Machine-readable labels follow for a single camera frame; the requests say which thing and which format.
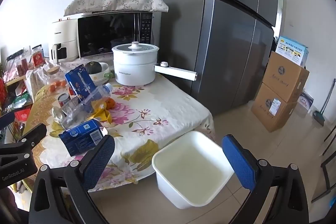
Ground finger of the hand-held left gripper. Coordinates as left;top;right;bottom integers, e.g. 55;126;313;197
0;108;16;132
0;123;48;168

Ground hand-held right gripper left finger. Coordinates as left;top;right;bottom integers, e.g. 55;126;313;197
29;135;116;224

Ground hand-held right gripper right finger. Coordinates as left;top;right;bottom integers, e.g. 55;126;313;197
222;134;317;224

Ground blue carton with white label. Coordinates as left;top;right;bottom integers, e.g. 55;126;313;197
59;119;107;157

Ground white tissue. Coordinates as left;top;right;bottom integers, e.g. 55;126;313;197
52;106;66;120

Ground red drink can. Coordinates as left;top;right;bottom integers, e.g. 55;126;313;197
58;93;70;108

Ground white plastic bin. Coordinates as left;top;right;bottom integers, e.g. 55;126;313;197
152;131;235;210

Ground orange bell pepper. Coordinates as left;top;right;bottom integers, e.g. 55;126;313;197
101;97;116;110

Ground clear plastic bottle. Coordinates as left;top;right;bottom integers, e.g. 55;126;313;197
54;83;113;130

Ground blue almond print carton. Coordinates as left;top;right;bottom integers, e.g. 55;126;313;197
65;64;97;98

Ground red box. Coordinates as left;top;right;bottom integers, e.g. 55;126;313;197
14;107;32;122

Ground green foil packet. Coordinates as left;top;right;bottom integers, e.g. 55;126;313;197
12;94;33;109

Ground red hanging packets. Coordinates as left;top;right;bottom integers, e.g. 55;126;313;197
0;77;8;98

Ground wooden shelf board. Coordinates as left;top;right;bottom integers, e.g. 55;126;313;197
5;74;27;86

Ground white dotted cloth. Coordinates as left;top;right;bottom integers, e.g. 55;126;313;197
25;61;67;100

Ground glass jar with red contents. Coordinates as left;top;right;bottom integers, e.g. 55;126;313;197
14;57;28;76

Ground brown cardboard box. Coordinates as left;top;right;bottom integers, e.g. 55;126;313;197
262;51;310;104
251;82;298;132

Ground glass jar with wooden lid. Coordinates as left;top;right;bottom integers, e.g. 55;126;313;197
43;65;69;90

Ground red label glass jar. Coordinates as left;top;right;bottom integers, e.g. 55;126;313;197
31;46;45;68

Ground floral tablecloth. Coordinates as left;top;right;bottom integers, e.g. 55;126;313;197
22;59;214;191

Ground black metal chair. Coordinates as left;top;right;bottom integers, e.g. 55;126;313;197
311;124;336;203

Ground green broom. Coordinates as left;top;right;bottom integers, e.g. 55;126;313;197
312;78;336;126

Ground dark green squash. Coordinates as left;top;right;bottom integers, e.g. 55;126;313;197
84;61;103;75

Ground white electric cooking pot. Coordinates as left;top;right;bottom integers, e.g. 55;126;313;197
112;42;198;86

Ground white air fryer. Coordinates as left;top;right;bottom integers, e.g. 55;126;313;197
48;18;79;64

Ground grey refrigerator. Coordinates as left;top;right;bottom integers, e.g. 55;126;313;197
161;0;279;117

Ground blue and white box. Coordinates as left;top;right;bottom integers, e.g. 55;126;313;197
275;35;309;68

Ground black microwave oven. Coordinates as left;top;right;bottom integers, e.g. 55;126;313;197
77;11;154;59

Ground black wire rack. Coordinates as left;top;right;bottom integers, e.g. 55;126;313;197
0;49;34;140

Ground white bowl with green handle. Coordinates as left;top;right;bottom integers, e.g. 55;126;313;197
89;63;114;80

